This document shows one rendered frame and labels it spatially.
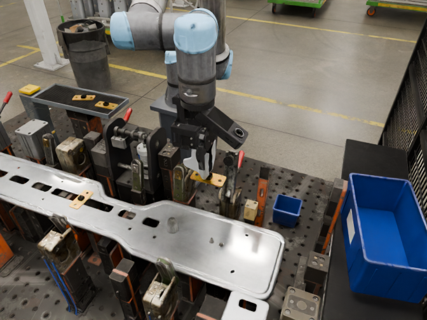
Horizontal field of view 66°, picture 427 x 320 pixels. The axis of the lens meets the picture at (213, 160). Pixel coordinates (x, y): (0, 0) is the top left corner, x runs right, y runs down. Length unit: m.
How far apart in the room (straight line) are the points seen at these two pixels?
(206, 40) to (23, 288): 1.11
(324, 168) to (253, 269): 2.06
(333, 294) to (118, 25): 0.78
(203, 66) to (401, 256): 0.74
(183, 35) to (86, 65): 3.35
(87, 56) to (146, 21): 3.18
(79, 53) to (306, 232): 3.09
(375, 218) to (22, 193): 1.14
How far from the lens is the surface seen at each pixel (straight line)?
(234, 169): 0.96
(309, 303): 0.85
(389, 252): 1.04
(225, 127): 0.68
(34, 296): 1.39
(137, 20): 0.73
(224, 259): 0.95
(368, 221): 1.09
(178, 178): 1.08
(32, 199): 1.25
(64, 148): 1.30
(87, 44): 3.82
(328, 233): 1.04
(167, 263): 0.82
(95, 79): 4.00
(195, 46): 0.60
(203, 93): 0.64
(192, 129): 0.70
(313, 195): 1.61
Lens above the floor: 1.79
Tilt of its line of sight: 39 degrees down
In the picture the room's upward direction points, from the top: straight up
